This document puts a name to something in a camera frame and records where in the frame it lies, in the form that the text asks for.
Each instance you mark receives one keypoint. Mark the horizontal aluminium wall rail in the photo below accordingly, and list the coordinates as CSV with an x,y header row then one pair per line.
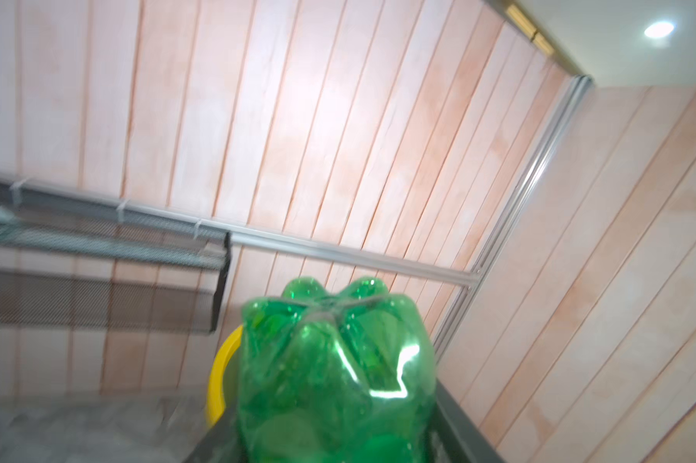
x,y
37,193

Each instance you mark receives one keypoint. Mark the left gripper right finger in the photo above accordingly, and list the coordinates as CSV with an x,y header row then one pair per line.
x,y
454,438

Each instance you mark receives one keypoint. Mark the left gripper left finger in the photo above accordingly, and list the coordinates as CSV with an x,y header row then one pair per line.
x,y
222,443

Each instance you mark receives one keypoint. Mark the teal bin with yellow rim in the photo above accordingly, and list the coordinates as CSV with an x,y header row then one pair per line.
x,y
223,379

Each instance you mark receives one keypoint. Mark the green plastic bottle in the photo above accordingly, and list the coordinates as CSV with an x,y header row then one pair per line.
x,y
335,377

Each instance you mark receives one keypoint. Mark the black wire mesh basket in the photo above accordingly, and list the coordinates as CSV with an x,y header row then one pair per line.
x,y
60,270

